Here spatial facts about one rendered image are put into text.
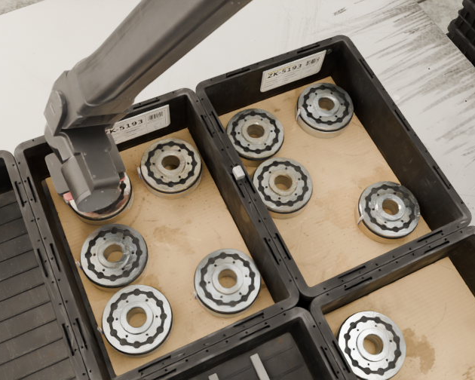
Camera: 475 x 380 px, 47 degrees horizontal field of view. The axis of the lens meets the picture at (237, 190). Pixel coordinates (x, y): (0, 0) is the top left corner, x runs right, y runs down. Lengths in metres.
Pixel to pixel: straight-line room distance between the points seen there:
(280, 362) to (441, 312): 0.27
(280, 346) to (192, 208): 0.27
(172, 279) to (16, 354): 0.25
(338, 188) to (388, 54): 0.47
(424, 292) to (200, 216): 0.38
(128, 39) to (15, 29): 0.83
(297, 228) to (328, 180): 0.11
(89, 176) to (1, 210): 0.32
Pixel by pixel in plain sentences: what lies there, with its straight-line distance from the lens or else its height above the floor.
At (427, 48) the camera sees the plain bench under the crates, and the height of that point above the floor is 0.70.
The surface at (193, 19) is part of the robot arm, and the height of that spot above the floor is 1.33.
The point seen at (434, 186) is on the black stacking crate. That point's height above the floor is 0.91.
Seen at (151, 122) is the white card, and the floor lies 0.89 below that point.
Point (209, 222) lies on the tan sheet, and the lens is 0.91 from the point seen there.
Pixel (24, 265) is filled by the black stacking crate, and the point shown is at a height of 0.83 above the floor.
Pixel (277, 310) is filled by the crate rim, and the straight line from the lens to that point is 0.77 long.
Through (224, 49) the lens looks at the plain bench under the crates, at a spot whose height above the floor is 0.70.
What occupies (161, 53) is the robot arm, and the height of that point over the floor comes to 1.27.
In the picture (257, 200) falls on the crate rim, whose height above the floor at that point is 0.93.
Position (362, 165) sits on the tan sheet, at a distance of 0.99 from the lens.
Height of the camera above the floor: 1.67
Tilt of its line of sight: 64 degrees down
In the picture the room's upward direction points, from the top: 8 degrees clockwise
